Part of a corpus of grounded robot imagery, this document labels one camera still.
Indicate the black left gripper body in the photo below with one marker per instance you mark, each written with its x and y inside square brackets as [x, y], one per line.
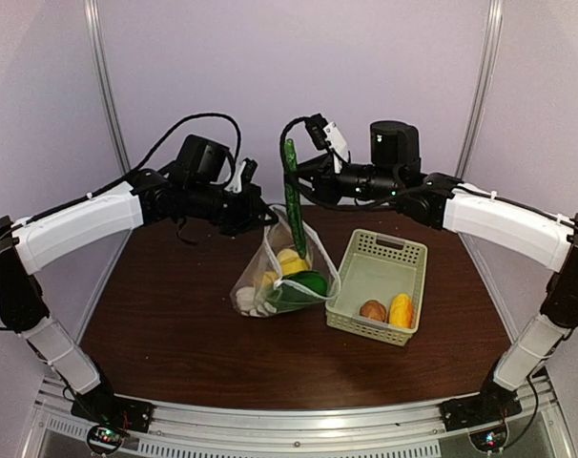
[234, 216]

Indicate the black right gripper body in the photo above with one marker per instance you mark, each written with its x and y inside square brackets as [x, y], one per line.
[378, 184]

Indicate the dark green cucumber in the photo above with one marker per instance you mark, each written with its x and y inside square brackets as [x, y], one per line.
[292, 200]

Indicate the clear polka dot zip bag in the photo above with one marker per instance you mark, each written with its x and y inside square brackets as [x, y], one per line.
[278, 237]

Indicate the green white bok choy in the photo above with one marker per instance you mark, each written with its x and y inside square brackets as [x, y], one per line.
[287, 295]

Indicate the green perforated plastic basket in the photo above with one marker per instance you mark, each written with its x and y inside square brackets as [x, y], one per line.
[378, 267]

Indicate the brown potato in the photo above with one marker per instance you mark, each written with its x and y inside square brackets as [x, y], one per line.
[374, 310]

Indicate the orange yellow corn bread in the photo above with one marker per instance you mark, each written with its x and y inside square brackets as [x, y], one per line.
[401, 311]

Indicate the yellow lemon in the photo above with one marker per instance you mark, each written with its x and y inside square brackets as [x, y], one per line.
[268, 279]

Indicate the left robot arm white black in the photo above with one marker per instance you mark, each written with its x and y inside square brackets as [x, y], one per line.
[203, 182]

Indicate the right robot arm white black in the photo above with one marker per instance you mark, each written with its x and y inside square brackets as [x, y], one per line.
[393, 179]

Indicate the left round circuit board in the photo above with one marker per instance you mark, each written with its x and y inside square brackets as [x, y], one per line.
[104, 441]

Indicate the round circuit board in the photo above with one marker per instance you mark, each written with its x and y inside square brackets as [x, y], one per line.
[104, 441]
[489, 440]

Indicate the right round circuit board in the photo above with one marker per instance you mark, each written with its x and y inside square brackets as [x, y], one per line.
[489, 440]

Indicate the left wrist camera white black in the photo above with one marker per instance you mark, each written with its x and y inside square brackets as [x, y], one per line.
[238, 179]

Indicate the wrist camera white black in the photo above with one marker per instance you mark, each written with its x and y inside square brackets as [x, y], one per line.
[327, 137]
[238, 179]

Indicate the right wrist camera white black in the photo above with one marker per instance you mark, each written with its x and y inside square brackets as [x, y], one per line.
[327, 137]

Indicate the right aluminium frame post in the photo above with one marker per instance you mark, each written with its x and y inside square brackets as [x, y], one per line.
[489, 54]

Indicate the aluminium frame post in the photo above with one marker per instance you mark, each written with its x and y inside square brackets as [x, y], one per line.
[94, 27]
[489, 54]

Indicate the left aluminium frame post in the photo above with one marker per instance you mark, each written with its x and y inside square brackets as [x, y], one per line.
[94, 27]

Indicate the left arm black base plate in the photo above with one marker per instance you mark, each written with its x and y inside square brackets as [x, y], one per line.
[121, 414]

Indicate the front aluminium rail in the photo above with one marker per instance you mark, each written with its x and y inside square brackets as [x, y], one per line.
[175, 430]

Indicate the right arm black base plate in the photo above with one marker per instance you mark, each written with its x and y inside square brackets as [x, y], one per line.
[476, 410]

